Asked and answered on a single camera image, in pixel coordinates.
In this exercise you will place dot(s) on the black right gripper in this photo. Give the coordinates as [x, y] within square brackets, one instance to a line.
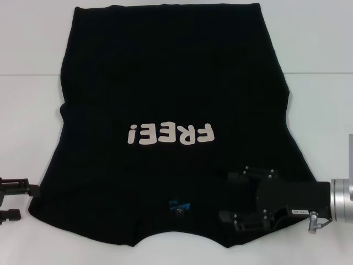
[292, 197]

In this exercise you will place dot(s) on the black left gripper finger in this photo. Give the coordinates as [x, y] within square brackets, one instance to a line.
[16, 186]
[11, 215]

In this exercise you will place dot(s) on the black shirt with FREE print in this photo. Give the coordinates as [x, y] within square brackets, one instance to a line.
[165, 82]

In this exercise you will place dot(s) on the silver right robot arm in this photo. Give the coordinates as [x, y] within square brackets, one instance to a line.
[342, 198]

